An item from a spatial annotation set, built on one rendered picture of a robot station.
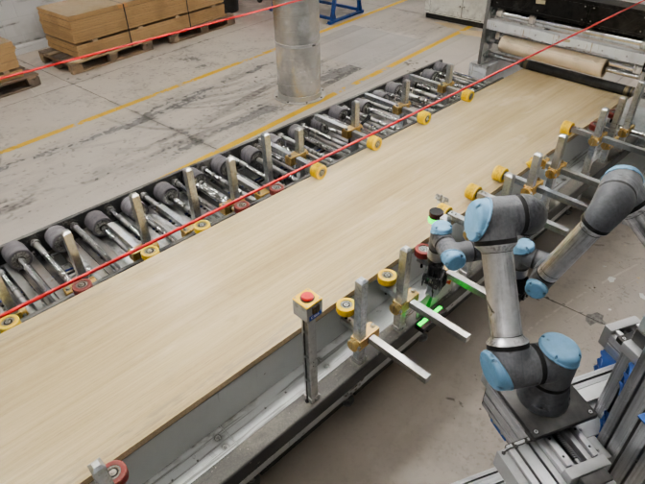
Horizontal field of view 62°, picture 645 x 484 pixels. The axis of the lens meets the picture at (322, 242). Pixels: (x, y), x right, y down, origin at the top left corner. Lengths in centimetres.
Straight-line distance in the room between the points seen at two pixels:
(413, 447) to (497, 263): 150
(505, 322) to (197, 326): 116
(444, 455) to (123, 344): 160
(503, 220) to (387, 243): 103
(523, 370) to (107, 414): 130
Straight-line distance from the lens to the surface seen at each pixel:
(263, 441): 204
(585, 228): 185
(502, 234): 153
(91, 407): 202
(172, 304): 226
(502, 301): 156
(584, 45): 432
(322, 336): 234
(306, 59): 595
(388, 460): 281
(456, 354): 325
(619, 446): 186
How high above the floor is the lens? 242
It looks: 38 degrees down
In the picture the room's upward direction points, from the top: 1 degrees counter-clockwise
